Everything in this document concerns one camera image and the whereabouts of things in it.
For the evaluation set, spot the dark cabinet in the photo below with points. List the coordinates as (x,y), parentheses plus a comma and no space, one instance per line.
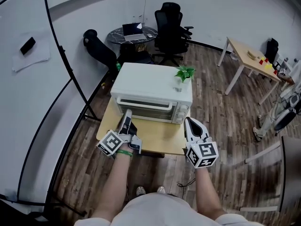
(291,173)

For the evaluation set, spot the glass toaster oven door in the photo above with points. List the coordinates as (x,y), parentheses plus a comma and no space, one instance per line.
(150,110)

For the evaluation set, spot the black bag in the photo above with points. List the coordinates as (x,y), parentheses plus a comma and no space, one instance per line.
(136,55)

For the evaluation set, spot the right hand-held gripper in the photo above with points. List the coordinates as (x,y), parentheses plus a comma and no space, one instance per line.
(203,152)

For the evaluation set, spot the white paper sheets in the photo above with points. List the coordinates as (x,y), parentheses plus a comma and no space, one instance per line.
(35,58)

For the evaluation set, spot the white-legged wooden desk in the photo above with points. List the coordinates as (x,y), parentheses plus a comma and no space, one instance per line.
(242,53)

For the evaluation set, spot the small wooden table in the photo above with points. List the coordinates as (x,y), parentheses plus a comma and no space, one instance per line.
(160,135)

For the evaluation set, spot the yellow cup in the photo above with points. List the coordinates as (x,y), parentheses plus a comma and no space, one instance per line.
(268,66)

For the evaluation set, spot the green wristband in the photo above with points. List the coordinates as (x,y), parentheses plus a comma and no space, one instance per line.
(124,152)

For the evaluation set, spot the person's left forearm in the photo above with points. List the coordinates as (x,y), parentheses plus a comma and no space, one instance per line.
(117,180)

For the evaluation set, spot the white computer mouse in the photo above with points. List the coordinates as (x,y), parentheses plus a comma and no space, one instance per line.
(149,35)

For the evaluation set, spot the black mesh chair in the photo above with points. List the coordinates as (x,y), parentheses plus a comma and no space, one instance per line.
(98,46)

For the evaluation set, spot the grey laptop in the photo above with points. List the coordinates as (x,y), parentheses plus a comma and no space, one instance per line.
(132,32)

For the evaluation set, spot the white strip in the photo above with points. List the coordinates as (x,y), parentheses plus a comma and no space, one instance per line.
(263,152)

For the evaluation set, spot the person's white shirt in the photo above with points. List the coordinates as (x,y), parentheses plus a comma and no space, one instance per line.
(160,211)

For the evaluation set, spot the green bottle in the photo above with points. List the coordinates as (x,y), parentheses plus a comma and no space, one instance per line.
(118,66)

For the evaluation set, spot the round black marble table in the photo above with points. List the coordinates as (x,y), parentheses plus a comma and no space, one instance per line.
(115,37)

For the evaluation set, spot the small green potted plant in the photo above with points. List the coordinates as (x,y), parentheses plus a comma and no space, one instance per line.
(185,73)

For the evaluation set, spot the tall black office chair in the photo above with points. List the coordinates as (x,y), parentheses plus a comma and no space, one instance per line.
(169,32)

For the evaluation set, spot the black phone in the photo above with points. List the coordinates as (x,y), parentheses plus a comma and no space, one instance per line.
(27,46)

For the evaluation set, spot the person's shoe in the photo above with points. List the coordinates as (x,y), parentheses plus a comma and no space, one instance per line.
(161,189)
(140,191)

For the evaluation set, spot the black metal frame stand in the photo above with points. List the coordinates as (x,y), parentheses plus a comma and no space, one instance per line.
(61,53)

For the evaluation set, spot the person's right shoe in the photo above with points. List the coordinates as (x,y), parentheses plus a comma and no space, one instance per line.
(161,189)

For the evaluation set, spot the white toaster oven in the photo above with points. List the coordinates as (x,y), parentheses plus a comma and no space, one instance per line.
(145,83)

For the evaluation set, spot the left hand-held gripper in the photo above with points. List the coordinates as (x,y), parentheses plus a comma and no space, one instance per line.
(110,143)

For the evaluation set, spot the person's right forearm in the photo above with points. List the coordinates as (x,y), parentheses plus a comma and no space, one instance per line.
(207,192)

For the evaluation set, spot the person's left shoe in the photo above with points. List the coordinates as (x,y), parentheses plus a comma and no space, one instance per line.
(140,191)

